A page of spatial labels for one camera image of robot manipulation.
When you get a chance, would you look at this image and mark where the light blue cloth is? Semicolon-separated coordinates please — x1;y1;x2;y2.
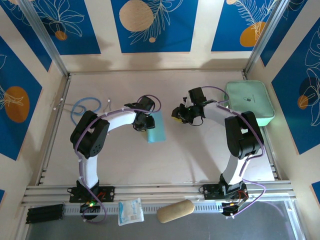
146;111;168;144

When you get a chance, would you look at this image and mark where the mint green zip case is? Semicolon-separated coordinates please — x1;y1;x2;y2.
224;80;276;127

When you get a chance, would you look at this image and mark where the white wipe packet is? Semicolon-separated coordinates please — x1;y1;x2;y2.
117;197;145;227

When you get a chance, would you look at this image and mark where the black ribbed block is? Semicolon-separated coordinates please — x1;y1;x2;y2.
26;203;65;225

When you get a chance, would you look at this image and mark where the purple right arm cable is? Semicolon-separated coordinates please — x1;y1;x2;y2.
201;85;266;220

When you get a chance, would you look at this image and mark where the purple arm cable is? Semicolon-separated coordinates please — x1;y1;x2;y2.
201;85;266;220
74;94;162;225

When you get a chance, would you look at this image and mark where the blue cable loop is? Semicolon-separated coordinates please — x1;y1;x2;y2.
69;96;102;127

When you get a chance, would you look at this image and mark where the aluminium frame rail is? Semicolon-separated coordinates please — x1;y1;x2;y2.
21;180;297;208

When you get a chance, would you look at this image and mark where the blue floral wall poster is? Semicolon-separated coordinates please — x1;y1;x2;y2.
110;0;200;54
0;36;43;161
271;17;320;156
29;0;102;56
0;3;53;73
259;0;310;68
211;0;278;53

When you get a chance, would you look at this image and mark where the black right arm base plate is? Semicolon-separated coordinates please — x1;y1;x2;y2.
199;183;248;201

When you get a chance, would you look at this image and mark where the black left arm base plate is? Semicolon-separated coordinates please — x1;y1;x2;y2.
69;185;116;204

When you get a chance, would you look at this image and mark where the grey slotted cable duct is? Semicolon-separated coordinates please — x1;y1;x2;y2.
62;201;226;216

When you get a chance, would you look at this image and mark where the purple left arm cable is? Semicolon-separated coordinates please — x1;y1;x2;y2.
74;94;162;225

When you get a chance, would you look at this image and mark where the aluminium side rail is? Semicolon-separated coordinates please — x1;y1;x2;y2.
36;74;72;186
259;126;280;181

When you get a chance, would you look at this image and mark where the aluminium frame post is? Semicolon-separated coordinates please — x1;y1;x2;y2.
243;0;288;76
18;0;71;78

